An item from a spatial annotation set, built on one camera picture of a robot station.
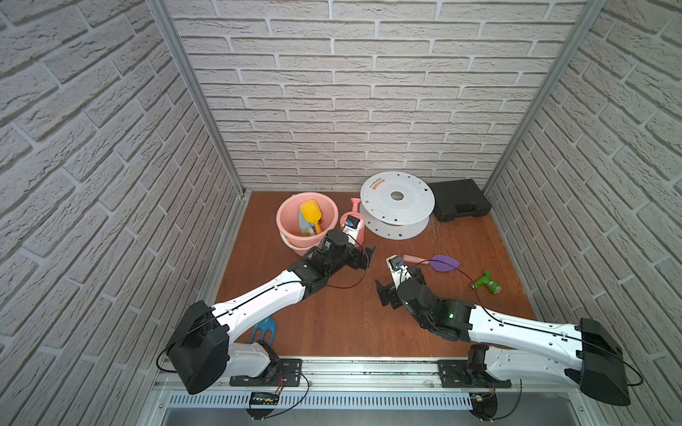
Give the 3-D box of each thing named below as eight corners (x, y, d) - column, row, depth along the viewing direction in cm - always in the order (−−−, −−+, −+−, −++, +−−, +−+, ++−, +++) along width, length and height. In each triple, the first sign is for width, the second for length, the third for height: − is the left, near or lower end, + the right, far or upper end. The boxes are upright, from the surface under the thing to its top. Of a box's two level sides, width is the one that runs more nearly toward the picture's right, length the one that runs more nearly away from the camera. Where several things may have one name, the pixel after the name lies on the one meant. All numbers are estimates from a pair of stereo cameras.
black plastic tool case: (437, 221, 111) (441, 211, 106) (427, 187, 124) (431, 177, 119) (487, 222, 111) (494, 212, 106) (472, 187, 124) (478, 177, 119)
